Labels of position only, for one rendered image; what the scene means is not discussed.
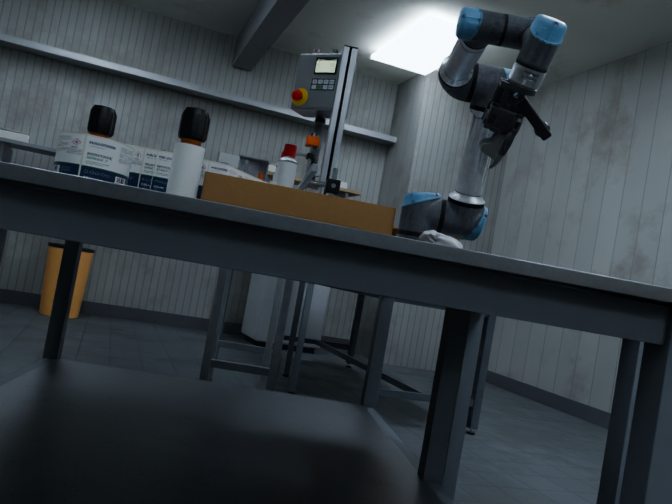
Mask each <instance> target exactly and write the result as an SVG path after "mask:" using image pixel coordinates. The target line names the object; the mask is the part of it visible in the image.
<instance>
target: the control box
mask: <svg viewBox="0 0 672 504"><path fill-rule="evenodd" d="M342 56H343V54H300V59H299V65H298V70H297V75H296V81H295V86H294V90H295V89H300V90H301V91H302V93H303V98H302V99H301V100H299V101H295V100H293V99H292V103H291V109H292V110H293V111H295V112H297V113H298V114H300V115H302V116H303V117H312V118H316V117H322V118H330V116H331V112H332V110H333V106H334V100H335V94H336V89H337V83H338V78H339V72H340V67H341V61H342ZM317 57H339V60H338V66H337V71H336V74H314V69H315V63H316V58H317ZM356 66H357V64H356V63H355V68H354V74H353V79H352V85H351V91H350V96H349V102H348V107H347V113H346V118H345V119H347V116H348V111H349V105H350V99H351V94H352V88H353V83H354V77H355V72H356ZM312 78H322V79H336V82H335V87H334V91H324V90H310V87H311V82H312Z"/></svg>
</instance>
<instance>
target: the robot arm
mask: <svg viewBox="0 0 672 504"><path fill-rule="evenodd" d="M566 30H567V25H566V24H565V23H564V22H561V21H560V20H557V19H555V18H552V17H549V16H546V15H543V14H539V15H537V16H536V17H532V16H531V17H522V16H517V15H511V14H505V13H499V12H494V11H489V10H483V9H480V8H471V7H464V8H462V9H461V11H460V13H459V17H458V20H457V25H456V31H455V36H456V37H457V38H458V39H457V41H456V43H455V45H454V47H453V49H452V51H451V53H450V55H449V56H447V57H446V58H444V60H443V61H442V63H441V65H440V67H439V71H438V78H439V81H440V84H441V86H442V88H443V89H444V90H445V91H446V92H447V93H448V94H449V95H450V96H451V97H453V98H455V99H457V100H459V101H464V102H469V103H470V107H469V109H470V111H471V113H472V121H471V125H470V129H469V133H468V137H467V141H466V146H465V150H464V154H463V158H462V162H461V166H460V171H459V175H458V179H457V183H456V187H455V190H454V191H453V192H451V193H450V194H449V196H448V200H444V199H440V198H441V195H440V194H439V193H431V192H410V193H407V194H406V195H405V196H404V199H403V203H402V206H401V207H402V208H401V214H400V219H399V224H398V230H397V235H396V236H397V237H403V238H408V239H413V240H418V241H419V236H420V235H421V234H422V233H423V232H424V231H426V230H428V231H429V230H435V231H437V232H439V233H442V234H444V235H447V236H451V237H453V238H456V239H460V240H469V241H474V240H476V239H477V238H478V237H479V236H480V234H481V233H482V231H483V229H484V226H485V223H486V220H487V215H488V209H487V208H486V207H485V206H484V204H485V201H484V200H483V198H482V192H483V188H484V184H485V181H486V177H487V173H488V169H489V168H490V169H492V168H493V167H495V166H496V165H497V164H498V163H499V162H500V161H501V160H502V158H503V157H504V156H505V154H506V153H507V151H508V149H509V148H510V146H511V144H512V142H513V140H514V138H515V136H516V135H517V133H518V131H519V129H520V127H521V124H522V122H523V118H524V117H526V118H527V120H528V121H529V122H530V124H531V125H532V127H533V128H534V133H535V134H536V135H537V136H538V137H540V138H541V139H542V140H543V141H545V140H546V139H548V138H549V137H551V135H552V134H551V132H550V126H549V124H548V123H546V122H544V121H543V120H542V119H541V117H540V116H539V114H538V113H537V111H536V110H535V109H534V107H533V106H532V104H531V103H530V102H529V100H528V99H527V97H526V96H525V95H527V96H535V94H536V92H537V90H536V89H539V87H540V85H541V83H542V81H543V79H544V77H545V75H546V73H547V71H548V69H549V67H550V65H551V62H552V60H553V58H554V56H555V54H556V52H557V50H558V48H559V46H560V44H561V43H562V41H563V37H564V35H565V32H566ZM487 45H494V46H499V47H505V48H510V49H516V50H520V52H519V54H518V57H517V59H516V61H515V63H514V65H513V68H512V70H510V69H506V68H504V67H502V68H501V67H496V66H490V65H485V64H479V63H477V61H478V60H479V58H480V56H481V55H482V53H483V52H484V50H485V49H486V47H487Z"/></svg>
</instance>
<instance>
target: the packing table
mask: <svg viewBox="0 0 672 504"><path fill-rule="evenodd" d="M331 288H335V287H331ZM335 289H340V288H335ZM340 290H344V291H348V292H353V293H357V294H358V297H357V303H356V308H355V314H354V319H353V325H352V331H351V336H350V342H349V344H343V343H336V342H329V341H323V340H316V339H309V338H305V340H304V343H309V344H316V345H318V346H319V347H321V348H323V349H325V350H327V351H329V352H331V353H333V354H335V355H337V356H339V357H340V358H342V359H344V360H346V363H348V364H349V365H348V366H346V367H349V368H351V366H350V364H354V365H356V366H358V367H359V368H361V369H363V370H365V371H366V369H367V364H366V363H364V362H362V361H360V360H358V359H356V358H354V355H355V349H356V344H357V338H358V332H359V326H360V321H361V315H362V309H363V304H364V298H365V295H366V296H370V297H375V298H379V295H374V294H369V293H363V292H357V291H352V290H346V289H340ZM394 302H400V303H406V304H412V305H418V306H424V307H429V308H435V309H441V310H446V307H442V306H437V305H431V304H425V303H420V302H414V301H408V300H403V299H397V298H395V300H394ZM495 322H496V316H493V315H488V314H485V317H484V323H483V329H482V334H481V340H480V346H479V352H478V358H477V364H476V370H475V376H474V382H473V388H472V394H471V400H470V406H469V412H468V417H467V423H466V427H468V428H470V431H467V434H470V435H475V433H474V432H472V429H478V423H479V417H480V411H481V405H482V399H483V393H484V387H485V381H486V375H487V370H488V364H489V358H490V352H491V346H492V340H493V334H494V328H495ZM334 347H337V348H344V349H348V353H347V354H346V353H344V352H342V351H340V350H338V349H336V348H334ZM381 379H382V380H384V381H386V382H388V383H390V384H392V385H394V386H396V387H398V388H399V389H401V390H403V391H400V390H392V389H384V388H379V392H378V396H383V397H391V398H400V399H409V400H417V401H426V402H430V398H431V394H426V393H424V392H422V391H420V390H418V389H416V388H414V387H412V386H410V385H408V384H406V383H404V382H402V381H400V380H398V379H396V378H394V377H392V376H390V375H388V374H386V373H384V372H382V374H381Z"/></svg>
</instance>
